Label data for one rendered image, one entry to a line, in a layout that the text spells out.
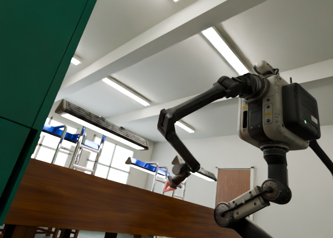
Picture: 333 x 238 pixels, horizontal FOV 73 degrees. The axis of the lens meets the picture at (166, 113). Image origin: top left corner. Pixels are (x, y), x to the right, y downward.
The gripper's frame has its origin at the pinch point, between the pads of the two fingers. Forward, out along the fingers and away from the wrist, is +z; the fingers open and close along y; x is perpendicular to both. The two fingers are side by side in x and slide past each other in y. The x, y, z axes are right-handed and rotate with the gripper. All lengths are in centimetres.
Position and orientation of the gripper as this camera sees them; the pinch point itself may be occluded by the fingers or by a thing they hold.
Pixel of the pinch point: (164, 190)
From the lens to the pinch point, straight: 145.4
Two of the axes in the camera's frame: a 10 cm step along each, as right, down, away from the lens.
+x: 3.6, 6.1, -7.1
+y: -6.1, -4.2, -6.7
